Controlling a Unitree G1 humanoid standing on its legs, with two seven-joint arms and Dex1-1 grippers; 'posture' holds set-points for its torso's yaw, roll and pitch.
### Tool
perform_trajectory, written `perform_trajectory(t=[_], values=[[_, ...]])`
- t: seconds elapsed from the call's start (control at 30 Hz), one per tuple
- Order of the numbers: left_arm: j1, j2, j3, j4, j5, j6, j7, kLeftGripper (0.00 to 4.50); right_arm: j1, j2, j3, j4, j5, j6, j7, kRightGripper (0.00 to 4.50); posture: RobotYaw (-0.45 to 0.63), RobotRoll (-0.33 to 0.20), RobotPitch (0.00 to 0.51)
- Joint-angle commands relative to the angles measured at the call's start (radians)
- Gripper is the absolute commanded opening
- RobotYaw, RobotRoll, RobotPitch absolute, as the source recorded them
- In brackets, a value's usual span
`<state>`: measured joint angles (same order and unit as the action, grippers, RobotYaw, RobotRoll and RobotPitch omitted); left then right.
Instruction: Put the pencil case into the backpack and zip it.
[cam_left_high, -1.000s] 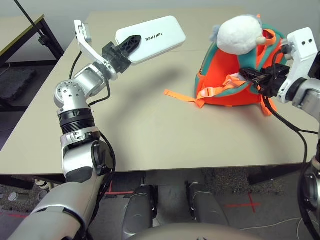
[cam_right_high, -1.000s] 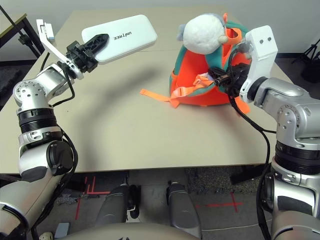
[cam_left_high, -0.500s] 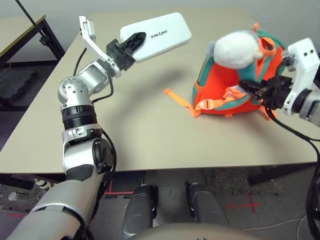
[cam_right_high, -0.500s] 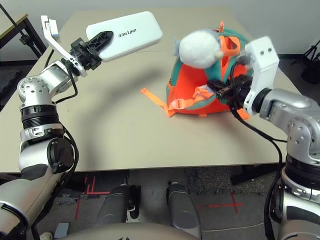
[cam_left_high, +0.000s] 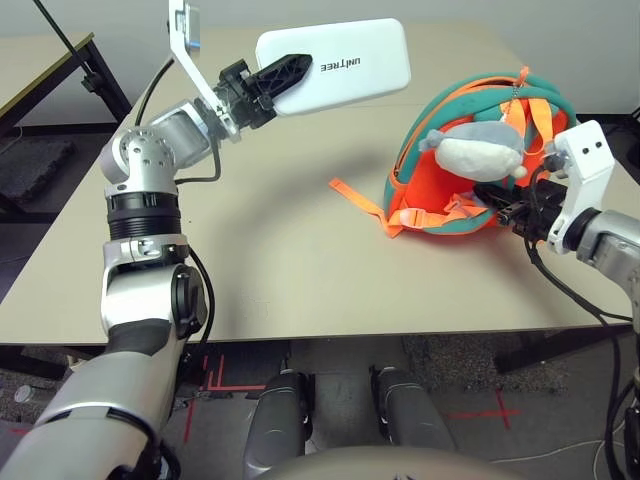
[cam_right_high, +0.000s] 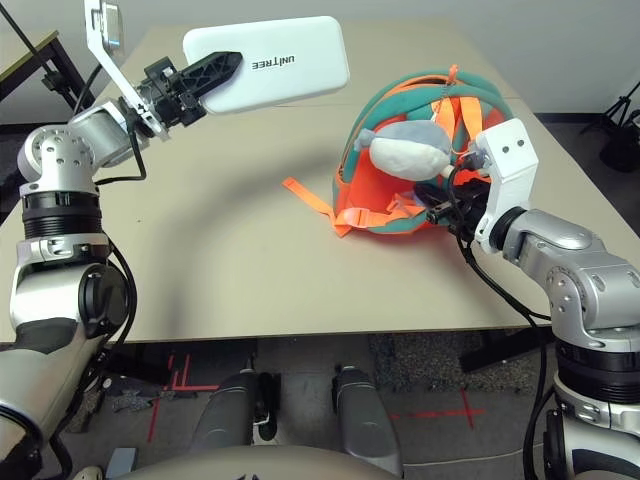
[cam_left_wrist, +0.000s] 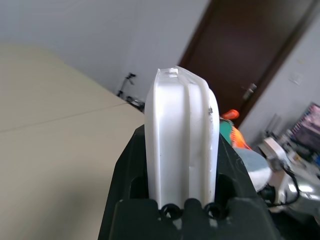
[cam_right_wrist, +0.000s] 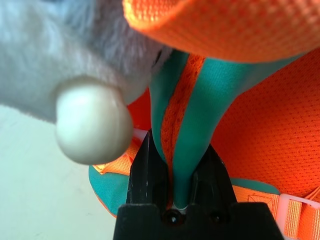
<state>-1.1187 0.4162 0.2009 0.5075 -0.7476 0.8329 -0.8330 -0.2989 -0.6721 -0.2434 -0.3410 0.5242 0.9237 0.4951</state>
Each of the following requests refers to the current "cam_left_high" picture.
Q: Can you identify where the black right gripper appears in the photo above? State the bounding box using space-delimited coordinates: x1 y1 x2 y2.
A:
474 179 569 241

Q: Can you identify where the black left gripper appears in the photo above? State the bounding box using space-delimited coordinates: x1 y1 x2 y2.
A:
213 52 314 132

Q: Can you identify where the grey white plush pendant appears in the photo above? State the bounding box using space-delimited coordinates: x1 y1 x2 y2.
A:
418 121 529 182

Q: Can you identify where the white pencil case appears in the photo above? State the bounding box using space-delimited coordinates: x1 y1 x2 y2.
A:
254 18 413 119

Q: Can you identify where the orange and teal backpack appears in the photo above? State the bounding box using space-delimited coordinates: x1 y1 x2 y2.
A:
328 65 579 239

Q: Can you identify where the black tripod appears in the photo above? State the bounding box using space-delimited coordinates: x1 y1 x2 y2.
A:
612 104 640 176

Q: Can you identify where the thin black pole with clamp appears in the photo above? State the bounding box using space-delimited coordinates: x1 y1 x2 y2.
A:
32 0 104 94

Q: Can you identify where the grey robot right leg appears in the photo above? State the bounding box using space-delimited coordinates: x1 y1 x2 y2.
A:
369 366 456 451

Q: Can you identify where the grey robot leg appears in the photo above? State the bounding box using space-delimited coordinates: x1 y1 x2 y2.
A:
242 370 316 480
369 366 456 451

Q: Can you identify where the black foam mat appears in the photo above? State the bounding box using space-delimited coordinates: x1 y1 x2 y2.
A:
0 139 76 201

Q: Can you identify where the grey robot torso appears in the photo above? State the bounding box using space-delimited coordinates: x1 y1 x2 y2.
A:
269 446 521 480

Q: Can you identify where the grey robot left leg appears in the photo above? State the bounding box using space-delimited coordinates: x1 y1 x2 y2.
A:
242 370 316 480

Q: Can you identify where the black table foot bar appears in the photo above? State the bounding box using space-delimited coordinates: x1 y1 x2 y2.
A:
0 344 76 381

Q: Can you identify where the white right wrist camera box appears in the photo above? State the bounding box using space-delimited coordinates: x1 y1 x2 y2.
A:
544 119 615 256

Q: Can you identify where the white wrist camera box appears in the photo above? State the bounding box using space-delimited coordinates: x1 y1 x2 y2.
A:
167 0 241 144
544 119 615 256

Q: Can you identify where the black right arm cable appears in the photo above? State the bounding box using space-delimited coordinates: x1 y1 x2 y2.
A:
522 164 640 480

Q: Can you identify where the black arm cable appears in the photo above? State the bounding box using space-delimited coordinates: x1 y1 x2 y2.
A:
522 164 640 480
133 57 224 184

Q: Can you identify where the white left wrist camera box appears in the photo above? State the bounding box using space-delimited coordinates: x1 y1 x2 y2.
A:
167 0 241 144

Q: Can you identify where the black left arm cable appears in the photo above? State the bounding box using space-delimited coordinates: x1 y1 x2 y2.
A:
133 57 224 184

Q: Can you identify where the white floor cable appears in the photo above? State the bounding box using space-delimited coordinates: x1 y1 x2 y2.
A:
492 439 626 466

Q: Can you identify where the side table with black frame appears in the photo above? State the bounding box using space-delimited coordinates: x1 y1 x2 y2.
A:
0 32 134 126

